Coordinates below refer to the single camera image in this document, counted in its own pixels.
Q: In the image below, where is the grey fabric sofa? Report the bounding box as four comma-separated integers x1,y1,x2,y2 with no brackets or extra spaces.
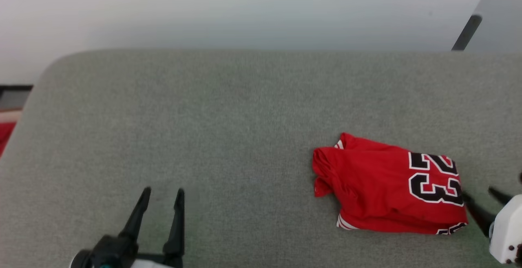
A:
0,49,522,268

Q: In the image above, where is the dark grey bar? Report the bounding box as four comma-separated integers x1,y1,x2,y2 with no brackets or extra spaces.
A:
451,14,483,51

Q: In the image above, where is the red Bulls 23 jersey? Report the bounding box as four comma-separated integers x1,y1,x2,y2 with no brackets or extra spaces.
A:
312,132,469,236

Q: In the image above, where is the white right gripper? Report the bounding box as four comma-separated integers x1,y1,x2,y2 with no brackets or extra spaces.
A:
462,187,522,265

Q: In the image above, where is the red cloth on floor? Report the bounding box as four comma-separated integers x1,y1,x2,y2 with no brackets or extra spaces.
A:
0,122,17,156

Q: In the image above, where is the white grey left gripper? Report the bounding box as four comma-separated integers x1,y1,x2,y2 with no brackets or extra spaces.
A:
70,186,186,268

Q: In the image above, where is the dark grey low box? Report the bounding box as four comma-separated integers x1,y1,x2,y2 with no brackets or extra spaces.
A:
0,84,34,111

